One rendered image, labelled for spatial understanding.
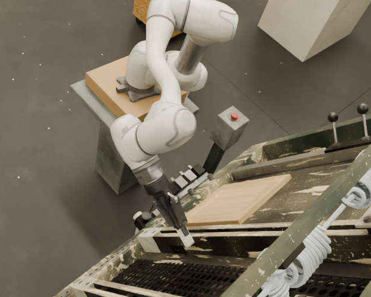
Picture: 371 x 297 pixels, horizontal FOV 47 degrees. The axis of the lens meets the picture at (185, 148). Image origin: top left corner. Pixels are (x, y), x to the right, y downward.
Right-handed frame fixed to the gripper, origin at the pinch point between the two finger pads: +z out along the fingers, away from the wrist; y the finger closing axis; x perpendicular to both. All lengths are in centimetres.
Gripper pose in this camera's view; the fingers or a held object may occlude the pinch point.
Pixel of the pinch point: (185, 235)
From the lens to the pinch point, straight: 136.4
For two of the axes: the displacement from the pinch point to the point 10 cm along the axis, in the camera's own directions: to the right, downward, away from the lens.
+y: 5.4, -1.7, -8.2
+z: 4.7, 8.7, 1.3
